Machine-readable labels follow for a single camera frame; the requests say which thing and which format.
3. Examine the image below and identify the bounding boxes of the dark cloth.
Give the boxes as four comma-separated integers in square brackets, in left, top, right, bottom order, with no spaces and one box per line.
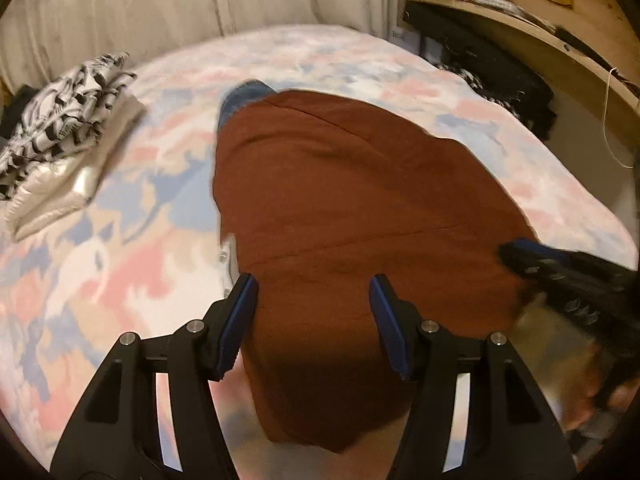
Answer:
[0,85,47,138]

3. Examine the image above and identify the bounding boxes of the white puffy folded jacket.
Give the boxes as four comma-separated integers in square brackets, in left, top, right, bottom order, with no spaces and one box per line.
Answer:
[2,95,148,241]

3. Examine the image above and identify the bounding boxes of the white cable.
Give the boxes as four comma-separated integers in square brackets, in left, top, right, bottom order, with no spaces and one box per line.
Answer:
[602,67,636,168]

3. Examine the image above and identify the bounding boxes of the blue jeans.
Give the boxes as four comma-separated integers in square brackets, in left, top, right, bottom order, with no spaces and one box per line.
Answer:
[217,79,278,133]

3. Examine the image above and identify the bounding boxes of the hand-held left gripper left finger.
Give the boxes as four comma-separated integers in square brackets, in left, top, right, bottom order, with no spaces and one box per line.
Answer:
[50,273,260,480]

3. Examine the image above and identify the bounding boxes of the wooden desk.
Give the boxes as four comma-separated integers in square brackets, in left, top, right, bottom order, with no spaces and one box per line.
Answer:
[400,0,640,161]

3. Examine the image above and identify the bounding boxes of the brown pants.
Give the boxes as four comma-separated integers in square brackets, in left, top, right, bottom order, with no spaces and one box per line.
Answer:
[212,89,543,453]

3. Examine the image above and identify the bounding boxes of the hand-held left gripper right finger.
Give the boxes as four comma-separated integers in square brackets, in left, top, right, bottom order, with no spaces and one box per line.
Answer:
[369,274,576,480]

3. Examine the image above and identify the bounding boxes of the beige striped curtain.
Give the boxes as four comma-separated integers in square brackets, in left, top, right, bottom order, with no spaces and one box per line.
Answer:
[0,0,401,93]

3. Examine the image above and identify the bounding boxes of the black bag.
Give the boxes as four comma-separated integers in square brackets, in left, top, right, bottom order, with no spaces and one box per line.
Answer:
[402,0,558,138]

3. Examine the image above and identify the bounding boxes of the pastel floral blanket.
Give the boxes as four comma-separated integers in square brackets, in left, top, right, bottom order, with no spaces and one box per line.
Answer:
[0,24,638,480]

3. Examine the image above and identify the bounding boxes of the small white cloth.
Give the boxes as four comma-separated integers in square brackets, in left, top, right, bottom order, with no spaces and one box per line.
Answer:
[220,232,239,287]

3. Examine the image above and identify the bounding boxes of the black white patterned garment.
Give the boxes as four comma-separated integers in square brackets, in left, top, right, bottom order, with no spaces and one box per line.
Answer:
[0,51,138,201]

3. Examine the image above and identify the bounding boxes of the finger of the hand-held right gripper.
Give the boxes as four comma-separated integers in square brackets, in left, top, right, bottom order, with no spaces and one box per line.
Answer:
[499,239,582,287]

